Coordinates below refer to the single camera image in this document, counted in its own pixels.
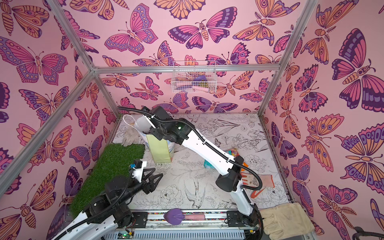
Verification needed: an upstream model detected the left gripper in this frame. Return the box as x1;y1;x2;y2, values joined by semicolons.
114;167;162;208

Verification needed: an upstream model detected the white paper bag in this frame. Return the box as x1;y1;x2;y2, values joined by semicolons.
122;115;175;164

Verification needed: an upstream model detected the small teal mint bag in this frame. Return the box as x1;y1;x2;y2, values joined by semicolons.
204;160;215;169

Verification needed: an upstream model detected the orange Fox's fruits bag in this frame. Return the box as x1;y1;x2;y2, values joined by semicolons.
227;148;248;167

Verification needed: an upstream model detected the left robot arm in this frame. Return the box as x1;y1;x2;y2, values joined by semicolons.
54;160;164;240

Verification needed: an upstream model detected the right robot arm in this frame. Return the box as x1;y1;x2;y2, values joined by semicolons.
117;106;264;231

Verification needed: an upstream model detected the green artificial grass mat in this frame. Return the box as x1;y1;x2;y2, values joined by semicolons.
70;144;145;218

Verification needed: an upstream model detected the grey work glove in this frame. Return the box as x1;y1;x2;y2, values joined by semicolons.
122;127;140;147

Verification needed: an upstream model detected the purple tool in basket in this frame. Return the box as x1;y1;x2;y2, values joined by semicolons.
193;75;207;83

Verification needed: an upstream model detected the red coated garden glove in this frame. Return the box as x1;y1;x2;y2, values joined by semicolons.
241;172;275;199

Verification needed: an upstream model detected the beige leather glove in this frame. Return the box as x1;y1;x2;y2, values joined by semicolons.
260;203;315;240

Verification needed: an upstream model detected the purple trowel pink handle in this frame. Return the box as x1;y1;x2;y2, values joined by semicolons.
164;209;206;226

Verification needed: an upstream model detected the white wire basket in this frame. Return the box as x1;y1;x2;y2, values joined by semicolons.
170;61;218;94

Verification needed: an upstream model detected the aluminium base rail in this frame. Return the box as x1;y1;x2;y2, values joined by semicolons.
59;209;265;240

